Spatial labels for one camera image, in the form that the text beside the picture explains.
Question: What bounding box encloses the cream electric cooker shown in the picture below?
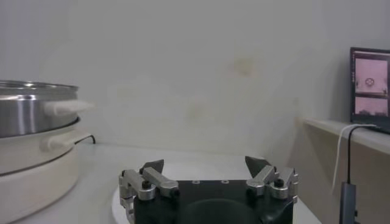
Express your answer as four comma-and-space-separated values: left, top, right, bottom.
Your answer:
0, 117, 94, 224

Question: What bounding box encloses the black cooker power cord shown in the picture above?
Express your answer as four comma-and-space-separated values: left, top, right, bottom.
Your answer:
74, 135, 97, 145

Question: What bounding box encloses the stainless steel steamer basket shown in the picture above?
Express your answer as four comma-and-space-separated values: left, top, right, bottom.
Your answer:
0, 79, 95, 138

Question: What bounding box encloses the white side table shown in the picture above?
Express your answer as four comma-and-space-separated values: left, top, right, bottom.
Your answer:
295, 117, 390, 224

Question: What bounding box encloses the white laptop cable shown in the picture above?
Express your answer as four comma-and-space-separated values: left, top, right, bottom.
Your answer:
331, 123, 378, 195

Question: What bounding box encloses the grey cable adapter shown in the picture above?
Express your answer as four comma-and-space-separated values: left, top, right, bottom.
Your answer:
339, 181, 358, 224

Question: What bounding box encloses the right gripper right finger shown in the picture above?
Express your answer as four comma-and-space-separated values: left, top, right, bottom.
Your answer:
244, 155, 299, 204

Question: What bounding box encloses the open grey laptop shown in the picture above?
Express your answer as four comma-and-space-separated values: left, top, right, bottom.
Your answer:
349, 47, 390, 135

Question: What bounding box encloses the black adapter cable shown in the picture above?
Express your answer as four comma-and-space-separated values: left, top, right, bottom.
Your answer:
346, 124, 381, 183

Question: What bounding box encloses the white round plate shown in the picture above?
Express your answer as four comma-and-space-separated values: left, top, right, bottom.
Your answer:
111, 163, 322, 224

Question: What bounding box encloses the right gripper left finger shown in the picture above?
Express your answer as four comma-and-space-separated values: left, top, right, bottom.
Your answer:
118, 159, 180, 215

